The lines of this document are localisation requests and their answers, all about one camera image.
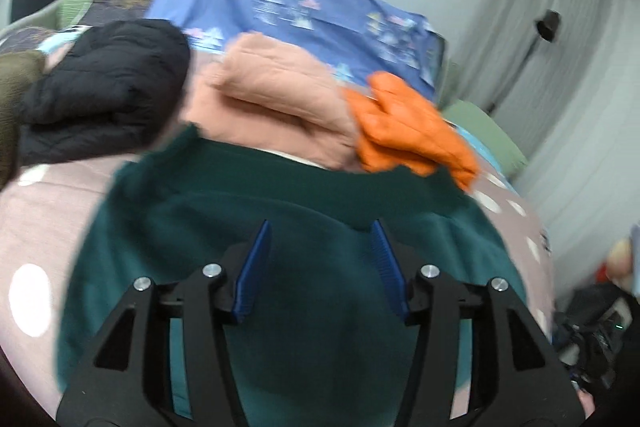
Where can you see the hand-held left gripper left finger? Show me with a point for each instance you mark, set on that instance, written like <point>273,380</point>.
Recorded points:
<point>252,272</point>

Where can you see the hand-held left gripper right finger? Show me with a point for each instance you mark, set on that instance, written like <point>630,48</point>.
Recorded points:
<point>390,272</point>

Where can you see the dark green sweater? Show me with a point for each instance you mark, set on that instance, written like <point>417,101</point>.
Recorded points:
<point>300,197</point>

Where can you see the orange down jacket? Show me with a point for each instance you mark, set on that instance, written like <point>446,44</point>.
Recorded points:
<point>410,127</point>

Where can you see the green pillow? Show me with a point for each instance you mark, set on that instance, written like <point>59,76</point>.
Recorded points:
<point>492,137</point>

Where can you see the pale fleece jacket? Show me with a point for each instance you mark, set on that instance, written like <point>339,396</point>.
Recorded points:
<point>280,97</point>

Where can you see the pink polka-dot bedsheet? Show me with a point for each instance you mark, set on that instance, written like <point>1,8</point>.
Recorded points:
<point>50,217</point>

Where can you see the black bag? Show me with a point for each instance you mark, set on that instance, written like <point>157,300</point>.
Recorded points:
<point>595,337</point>

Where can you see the plush toy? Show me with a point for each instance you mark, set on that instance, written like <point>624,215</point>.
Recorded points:
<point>617,262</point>

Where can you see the black puffer jacket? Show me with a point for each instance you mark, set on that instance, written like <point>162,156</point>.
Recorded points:
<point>110,82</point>

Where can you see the grey pleated curtain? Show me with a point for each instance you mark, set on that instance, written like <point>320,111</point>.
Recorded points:
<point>575,82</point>

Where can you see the olive brown fleece garment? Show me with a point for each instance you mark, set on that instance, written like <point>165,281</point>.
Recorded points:
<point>15,107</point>

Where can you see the black floor lamp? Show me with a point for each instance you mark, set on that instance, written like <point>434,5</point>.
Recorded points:
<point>547,24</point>

